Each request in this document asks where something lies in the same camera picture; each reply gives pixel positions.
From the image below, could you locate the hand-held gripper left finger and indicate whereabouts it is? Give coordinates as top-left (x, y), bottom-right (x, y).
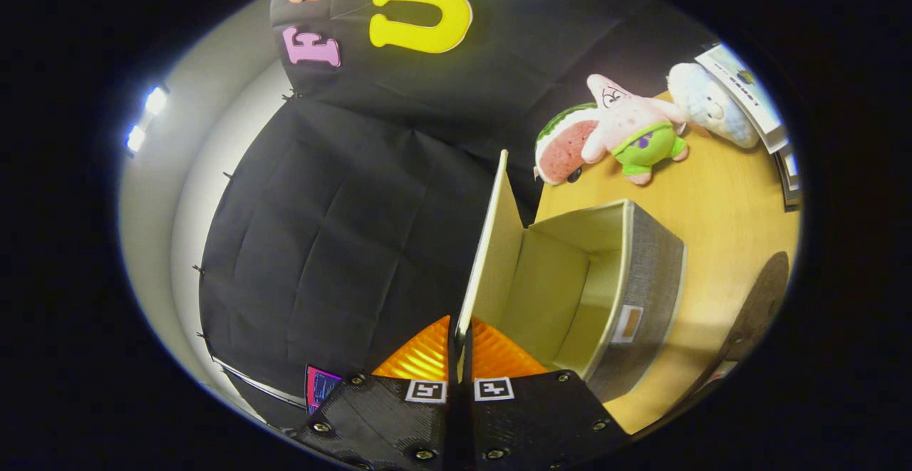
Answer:
top-left (291, 314), bottom-right (462, 471)

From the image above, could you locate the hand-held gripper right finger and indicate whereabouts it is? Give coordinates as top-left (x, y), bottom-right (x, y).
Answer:
top-left (462, 316), bottom-right (633, 471)

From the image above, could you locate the grey fabric storage box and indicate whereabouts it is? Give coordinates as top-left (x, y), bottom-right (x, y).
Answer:
top-left (455, 149), bottom-right (687, 403)

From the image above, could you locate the brown fuzzy shoe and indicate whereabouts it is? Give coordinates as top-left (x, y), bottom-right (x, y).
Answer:
top-left (702, 250), bottom-right (792, 390)

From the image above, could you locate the small lit screen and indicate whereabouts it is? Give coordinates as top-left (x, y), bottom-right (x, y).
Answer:
top-left (305, 364), bottom-right (344, 415)

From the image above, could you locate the watermelon slice plush toy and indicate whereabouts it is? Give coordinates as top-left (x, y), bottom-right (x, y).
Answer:
top-left (533, 103), bottom-right (601, 187)

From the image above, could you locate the pink starfish plush toy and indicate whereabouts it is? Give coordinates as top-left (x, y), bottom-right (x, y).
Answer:
top-left (581, 74), bottom-right (690, 187)

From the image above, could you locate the thick white book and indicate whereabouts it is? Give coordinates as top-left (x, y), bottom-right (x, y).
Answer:
top-left (775, 145), bottom-right (802, 185)

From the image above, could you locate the white and blue plush toy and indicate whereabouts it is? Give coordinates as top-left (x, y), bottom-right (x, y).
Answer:
top-left (666, 63), bottom-right (762, 150)

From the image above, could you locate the white picture cover book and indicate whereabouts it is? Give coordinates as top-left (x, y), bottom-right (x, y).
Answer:
top-left (695, 43), bottom-right (790, 155)

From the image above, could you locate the ceiling light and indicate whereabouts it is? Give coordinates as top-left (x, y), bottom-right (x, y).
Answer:
top-left (125, 83), bottom-right (172, 156)

